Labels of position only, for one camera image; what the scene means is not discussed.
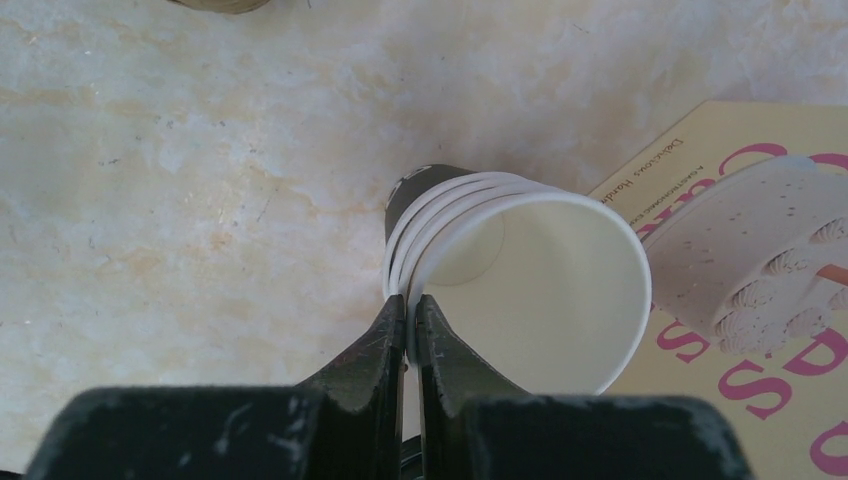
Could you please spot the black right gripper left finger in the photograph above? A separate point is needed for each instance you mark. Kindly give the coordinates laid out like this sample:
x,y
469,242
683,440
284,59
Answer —
x,y
342,422

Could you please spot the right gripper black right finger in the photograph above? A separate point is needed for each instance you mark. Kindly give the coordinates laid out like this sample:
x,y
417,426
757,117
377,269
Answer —
x,y
477,424

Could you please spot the stack of paper cups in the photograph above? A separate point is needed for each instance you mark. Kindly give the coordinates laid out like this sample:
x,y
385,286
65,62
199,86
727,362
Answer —
x,y
426,191

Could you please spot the kraft pink paper bag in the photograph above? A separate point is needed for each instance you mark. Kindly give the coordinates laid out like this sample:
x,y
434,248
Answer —
x,y
742,210

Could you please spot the brown cardboard cup carrier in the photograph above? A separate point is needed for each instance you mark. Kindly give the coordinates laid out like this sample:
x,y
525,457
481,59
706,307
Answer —
x,y
231,7

